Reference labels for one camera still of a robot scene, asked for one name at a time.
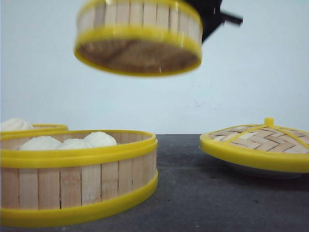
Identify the bamboo steamer basket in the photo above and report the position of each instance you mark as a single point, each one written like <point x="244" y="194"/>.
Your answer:
<point x="61" y="187"/>
<point x="139" y="37"/>
<point x="37" y="128"/>

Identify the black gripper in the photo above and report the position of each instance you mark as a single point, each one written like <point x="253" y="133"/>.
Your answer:
<point x="212" y="16"/>

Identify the woven bamboo steamer lid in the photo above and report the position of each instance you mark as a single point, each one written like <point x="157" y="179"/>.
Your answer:
<point x="262" y="146"/>

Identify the white plate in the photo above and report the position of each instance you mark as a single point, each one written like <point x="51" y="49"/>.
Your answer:
<point x="264" y="173"/>

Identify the right front white bun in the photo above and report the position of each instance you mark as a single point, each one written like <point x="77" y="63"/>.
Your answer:
<point x="100" y="139"/>

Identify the white bun in rear basket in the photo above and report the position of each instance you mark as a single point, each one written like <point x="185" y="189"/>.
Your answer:
<point x="15" y="124"/>

